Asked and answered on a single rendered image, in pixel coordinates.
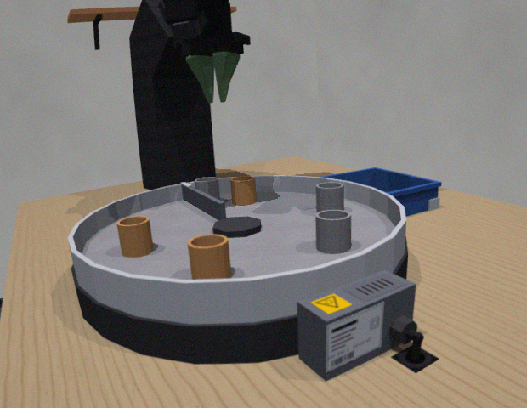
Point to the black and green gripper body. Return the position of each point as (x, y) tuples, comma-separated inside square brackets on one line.
[(207, 45)]

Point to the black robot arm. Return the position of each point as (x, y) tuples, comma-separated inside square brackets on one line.
[(191, 18)]

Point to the grey round turntable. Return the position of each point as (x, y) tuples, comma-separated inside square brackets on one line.
[(332, 310)]

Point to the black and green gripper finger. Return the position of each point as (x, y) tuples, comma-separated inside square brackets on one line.
[(201, 64), (220, 60)]

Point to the bronze bushing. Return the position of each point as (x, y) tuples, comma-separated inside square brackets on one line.
[(209, 257), (243, 190), (135, 240)]

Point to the blue crate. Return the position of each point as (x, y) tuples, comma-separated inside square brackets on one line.
[(416, 194)]

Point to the grey metal bushing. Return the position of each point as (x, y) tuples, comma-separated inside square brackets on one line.
[(333, 231), (211, 187), (329, 197)]

